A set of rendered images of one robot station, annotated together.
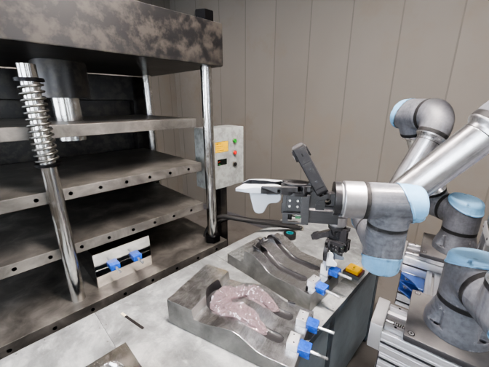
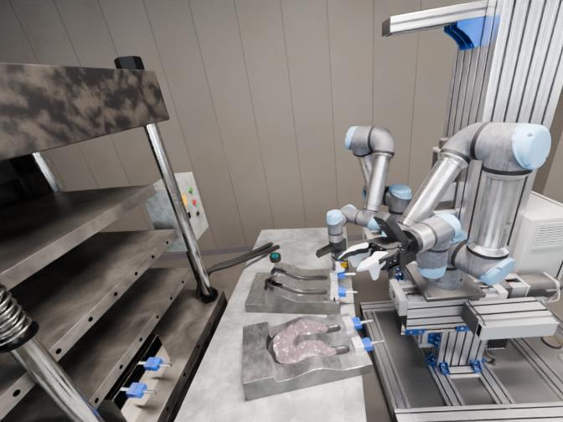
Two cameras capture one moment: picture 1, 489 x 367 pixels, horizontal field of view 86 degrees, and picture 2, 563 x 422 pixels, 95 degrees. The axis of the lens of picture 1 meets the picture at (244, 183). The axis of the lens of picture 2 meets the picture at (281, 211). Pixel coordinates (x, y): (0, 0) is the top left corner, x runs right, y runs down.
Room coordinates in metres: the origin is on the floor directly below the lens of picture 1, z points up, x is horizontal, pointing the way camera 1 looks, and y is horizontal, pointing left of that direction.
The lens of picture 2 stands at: (0.18, 0.40, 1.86)
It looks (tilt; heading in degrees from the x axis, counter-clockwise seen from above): 25 degrees down; 329
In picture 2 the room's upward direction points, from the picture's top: 9 degrees counter-clockwise
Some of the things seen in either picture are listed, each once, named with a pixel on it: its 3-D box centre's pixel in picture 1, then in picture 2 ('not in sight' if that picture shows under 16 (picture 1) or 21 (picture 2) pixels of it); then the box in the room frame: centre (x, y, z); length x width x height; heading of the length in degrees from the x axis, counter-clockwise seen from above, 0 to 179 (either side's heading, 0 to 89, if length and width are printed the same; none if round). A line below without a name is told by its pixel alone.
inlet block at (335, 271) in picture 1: (337, 272); (343, 274); (0.98, -0.40, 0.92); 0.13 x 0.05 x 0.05; 45
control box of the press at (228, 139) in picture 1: (222, 226); (202, 278); (1.78, 0.17, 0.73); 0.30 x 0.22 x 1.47; 135
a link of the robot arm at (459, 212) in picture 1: (461, 212); (398, 197); (0.97, -0.87, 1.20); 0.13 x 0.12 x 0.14; 12
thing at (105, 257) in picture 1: (107, 242); (95, 372); (1.31, 0.77, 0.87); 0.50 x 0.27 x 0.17; 45
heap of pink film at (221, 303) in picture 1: (242, 301); (302, 339); (0.82, 0.01, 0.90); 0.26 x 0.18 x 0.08; 62
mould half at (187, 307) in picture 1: (241, 311); (302, 347); (0.82, 0.01, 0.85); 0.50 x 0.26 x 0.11; 62
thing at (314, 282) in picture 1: (324, 289); (343, 291); (0.90, -0.33, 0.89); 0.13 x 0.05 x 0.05; 45
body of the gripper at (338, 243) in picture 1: (337, 238); (338, 249); (0.99, -0.39, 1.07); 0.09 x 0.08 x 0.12; 45
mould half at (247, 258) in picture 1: (279, 261); (293, 286); (1.13, -0.18, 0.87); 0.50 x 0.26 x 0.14; 45
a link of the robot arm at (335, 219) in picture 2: not in sight; (335, 222); (1.00, -0.39, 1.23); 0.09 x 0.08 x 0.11; 102
